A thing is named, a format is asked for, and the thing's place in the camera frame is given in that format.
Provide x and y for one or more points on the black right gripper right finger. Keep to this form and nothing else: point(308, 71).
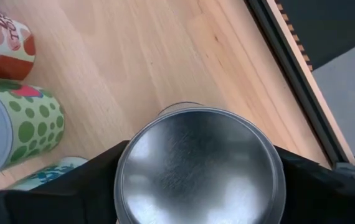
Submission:
point(305, 199)

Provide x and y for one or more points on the red white tomato can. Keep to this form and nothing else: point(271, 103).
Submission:
point(3, 46)

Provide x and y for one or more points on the green dotted Peas can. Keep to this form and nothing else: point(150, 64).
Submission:
point(31, 124)

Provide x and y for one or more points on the wooden shelf black legs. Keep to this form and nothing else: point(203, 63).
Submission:
point(134, 62)

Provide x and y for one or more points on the black hazard stripe floor mat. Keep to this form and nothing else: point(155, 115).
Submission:
point(336, 25)

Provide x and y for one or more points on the Peaches label can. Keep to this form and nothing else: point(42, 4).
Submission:
point(196, 168)

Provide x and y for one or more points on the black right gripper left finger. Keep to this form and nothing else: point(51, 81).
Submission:
point(87, 199)

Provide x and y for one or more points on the white mixed vegetables can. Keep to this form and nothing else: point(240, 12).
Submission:
point(53, 172)

